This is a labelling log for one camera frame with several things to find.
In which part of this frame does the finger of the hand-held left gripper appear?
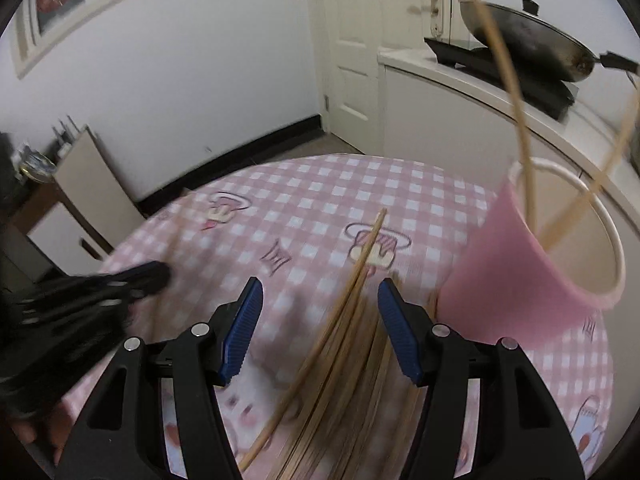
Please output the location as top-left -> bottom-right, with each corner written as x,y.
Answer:
30,260 -> 172,311

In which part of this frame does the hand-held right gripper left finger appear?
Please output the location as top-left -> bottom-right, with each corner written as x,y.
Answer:
52,276 -> 264,480

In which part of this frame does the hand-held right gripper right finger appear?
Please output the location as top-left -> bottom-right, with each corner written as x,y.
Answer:
376,277 -> 586,480

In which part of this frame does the bunch of bamboo chopsticks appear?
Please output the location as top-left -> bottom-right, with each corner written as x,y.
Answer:
240,207 -> 436,480

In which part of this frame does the pink cup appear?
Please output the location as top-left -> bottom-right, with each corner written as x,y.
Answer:
436,157 -> 627,361

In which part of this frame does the long bamboo chopstick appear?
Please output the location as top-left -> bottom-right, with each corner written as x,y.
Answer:
540,77 -> 640,251
450,0 -> 540,235

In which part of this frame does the brown and white cabinet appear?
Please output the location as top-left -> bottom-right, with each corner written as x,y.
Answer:
10,180 -> 116,281

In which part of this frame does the pink checked tablecloth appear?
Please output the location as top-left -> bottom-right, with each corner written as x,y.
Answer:
50,154 -> 616,480

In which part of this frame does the shiny metal bowl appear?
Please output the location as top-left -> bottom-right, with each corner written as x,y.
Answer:
17,152 -> 56,181

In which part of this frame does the white counter cabinet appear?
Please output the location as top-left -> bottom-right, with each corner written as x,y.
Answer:
377,47 -> 640,241

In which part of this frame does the white door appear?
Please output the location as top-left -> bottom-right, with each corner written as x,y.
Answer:
307,0 -> 471,153

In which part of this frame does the black induction cooker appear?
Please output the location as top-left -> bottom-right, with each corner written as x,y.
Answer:
424,35 -> 580,121

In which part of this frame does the steel wok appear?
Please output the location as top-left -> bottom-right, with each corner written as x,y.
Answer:
457,0 -> 640,83

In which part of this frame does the glass wok lid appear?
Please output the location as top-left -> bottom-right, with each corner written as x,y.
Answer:
460,0 -> 596,56

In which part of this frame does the metal door handle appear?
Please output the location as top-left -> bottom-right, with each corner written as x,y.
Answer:
404,0 -> 446,38

